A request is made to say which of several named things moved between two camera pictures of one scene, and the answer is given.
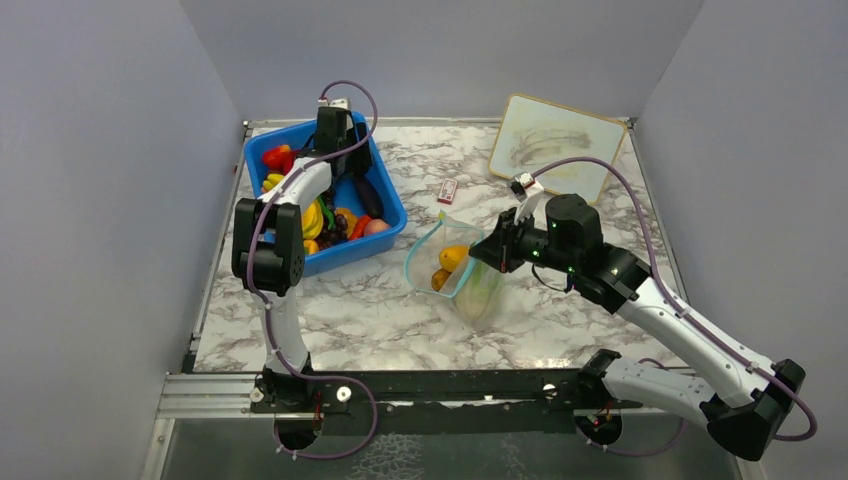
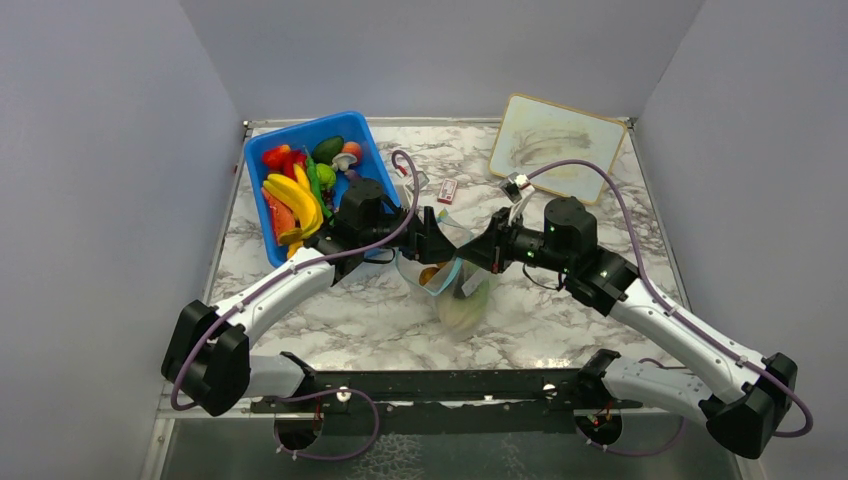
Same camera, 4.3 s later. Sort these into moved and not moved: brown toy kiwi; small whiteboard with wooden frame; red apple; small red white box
Moved: brown toy kiwi
Not moved: small whiteboard with wooden frame; red apple; small red white box
